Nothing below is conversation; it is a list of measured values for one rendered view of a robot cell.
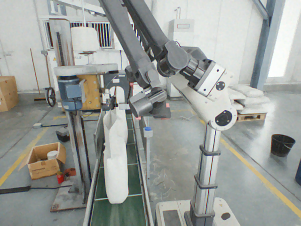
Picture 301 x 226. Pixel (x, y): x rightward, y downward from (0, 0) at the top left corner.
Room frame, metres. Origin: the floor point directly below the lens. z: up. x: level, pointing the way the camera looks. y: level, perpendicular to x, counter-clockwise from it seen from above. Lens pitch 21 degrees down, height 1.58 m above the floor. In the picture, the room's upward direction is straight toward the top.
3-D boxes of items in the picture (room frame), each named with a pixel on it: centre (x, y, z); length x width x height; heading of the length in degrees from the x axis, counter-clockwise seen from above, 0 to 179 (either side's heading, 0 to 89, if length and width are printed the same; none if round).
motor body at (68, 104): (1.38, 0.62, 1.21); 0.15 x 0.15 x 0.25
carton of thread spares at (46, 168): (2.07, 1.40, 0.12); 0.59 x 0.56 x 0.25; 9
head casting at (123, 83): (1.71, 0.29, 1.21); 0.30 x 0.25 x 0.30; 9
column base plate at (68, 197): (1.62, 0.83, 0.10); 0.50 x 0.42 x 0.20; 9
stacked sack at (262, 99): (3.84, -2.23, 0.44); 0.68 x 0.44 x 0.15; 99
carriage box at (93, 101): (1.62, 0.63, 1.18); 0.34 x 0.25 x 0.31; 99
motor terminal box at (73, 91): (1.29, 0.56, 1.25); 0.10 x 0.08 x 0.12; 124
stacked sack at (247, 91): (4.06, -2.21, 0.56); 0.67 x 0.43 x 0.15; 9
